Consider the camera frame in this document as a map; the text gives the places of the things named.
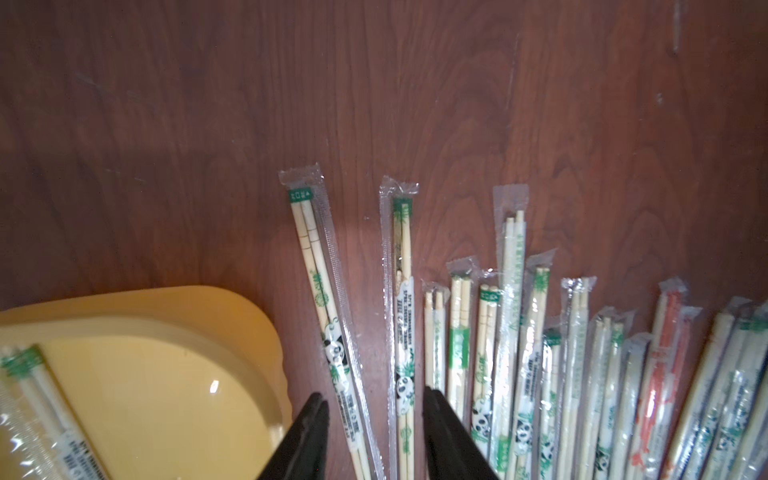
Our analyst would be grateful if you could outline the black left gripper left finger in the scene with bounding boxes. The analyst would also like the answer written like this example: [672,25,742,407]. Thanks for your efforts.
[257,392,329,480]

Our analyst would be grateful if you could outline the yellow plastic storage box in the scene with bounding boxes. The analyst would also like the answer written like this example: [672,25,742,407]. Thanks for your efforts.
[1,286,292,479]

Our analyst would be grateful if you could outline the panda print chopsticks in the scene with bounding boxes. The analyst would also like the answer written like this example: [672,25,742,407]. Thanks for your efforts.
[279,163,386,479]

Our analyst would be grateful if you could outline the green tip chopsticks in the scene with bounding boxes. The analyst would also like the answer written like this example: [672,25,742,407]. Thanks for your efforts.
[576,306,633,479]

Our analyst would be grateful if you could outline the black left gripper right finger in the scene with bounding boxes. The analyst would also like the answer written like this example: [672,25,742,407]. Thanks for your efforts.
[423,387,496,480]

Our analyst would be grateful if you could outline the white sleeve chopsticks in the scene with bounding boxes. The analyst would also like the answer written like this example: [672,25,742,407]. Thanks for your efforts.
[507,249,556,479]

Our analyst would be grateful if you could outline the long plain chopsticks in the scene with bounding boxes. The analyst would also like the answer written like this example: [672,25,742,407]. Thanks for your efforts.
[489,184,529,479]

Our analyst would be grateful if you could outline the plain wrapped chopsticks right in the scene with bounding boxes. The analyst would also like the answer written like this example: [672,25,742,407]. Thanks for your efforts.
[1,345,109,479]

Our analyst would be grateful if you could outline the red striped chopsticks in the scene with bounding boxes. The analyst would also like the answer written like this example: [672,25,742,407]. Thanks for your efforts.
[625,277,689,479]

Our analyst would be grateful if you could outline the green panda chopsticks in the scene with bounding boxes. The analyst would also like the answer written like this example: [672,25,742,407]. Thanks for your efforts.
[379,176,418,479]

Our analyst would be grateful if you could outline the red bamboo print chopsticks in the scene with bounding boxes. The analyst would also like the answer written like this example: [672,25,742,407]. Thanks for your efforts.
[662,297,753,479]

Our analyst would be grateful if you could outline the green label chopsticks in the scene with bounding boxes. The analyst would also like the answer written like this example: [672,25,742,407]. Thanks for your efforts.
[446,256,478,421]

